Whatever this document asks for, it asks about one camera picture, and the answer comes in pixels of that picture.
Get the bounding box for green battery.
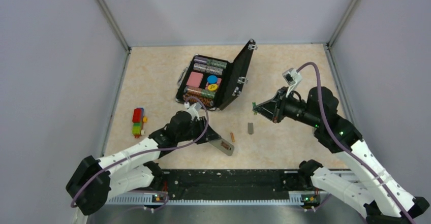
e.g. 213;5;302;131
252;102;257;115

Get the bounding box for red toy brick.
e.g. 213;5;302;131
132;107;144;123

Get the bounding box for green toy brick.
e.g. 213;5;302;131
132;122;145;138

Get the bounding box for orange battery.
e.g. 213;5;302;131
230;132;235;143

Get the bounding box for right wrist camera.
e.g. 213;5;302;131
282;68;302;96

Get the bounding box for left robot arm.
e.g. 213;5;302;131
66;110;221;216

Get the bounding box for red poker chip stack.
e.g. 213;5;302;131
184;86;216;99

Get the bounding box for white remote control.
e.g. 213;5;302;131
209;137;235;156

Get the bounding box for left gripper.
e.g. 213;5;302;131
177;116;221;144

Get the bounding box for red playing card deck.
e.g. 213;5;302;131
186;72;204;87

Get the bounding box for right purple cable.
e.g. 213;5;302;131
296;61;418;224

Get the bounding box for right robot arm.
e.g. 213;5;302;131
253;87;430;223

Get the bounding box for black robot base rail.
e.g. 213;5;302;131
101;168;388;213

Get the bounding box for blue dealer chip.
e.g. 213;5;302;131
207;75;218;84

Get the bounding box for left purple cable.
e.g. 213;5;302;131
70;96;210;208

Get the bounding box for black poker chip case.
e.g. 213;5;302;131
174;39;257;111

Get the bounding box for orange black chip stack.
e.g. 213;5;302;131
183;93;215;108

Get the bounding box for yellow big blind chip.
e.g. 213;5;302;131
207;84;219;91

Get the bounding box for blue tan chip stack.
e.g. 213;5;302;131
193;63;224;76

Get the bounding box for grey battery cover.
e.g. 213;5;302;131
247;122;254;135

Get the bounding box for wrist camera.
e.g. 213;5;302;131
282;68;302;96
184;102;202;120

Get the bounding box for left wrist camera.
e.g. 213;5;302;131
184;102;202;120

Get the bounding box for purple cable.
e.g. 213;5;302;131
296;61;418;224
70;96;210;208

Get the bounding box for purple poker chip stack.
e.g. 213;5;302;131
194;56;212;66

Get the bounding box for green poker chip stack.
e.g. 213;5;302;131
210;59;227;69

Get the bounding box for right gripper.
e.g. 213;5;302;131
254;86;322;128

